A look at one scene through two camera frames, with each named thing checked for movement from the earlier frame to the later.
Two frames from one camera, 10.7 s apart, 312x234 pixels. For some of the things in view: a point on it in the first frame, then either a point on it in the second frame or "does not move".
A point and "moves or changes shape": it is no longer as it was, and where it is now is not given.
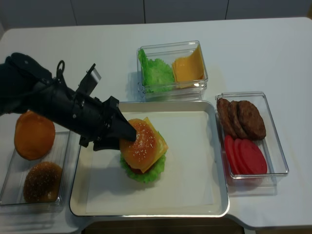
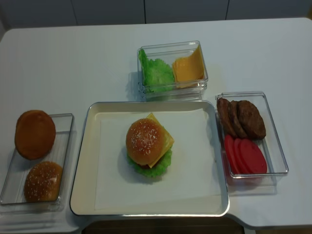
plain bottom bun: x=33 y=135 does not move
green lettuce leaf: x=150 y=175 to x=161 y=165
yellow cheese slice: x=163 y=147 to x=167 y=139
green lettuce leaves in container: x=156 y=76 does not move
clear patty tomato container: x=253 y=157 does not move
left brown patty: x=227 y=125 does not move
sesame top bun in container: x=42 y=182 does not move
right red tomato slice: x=252 y=160 does not move
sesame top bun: x=139 y=152 moves or changes shape
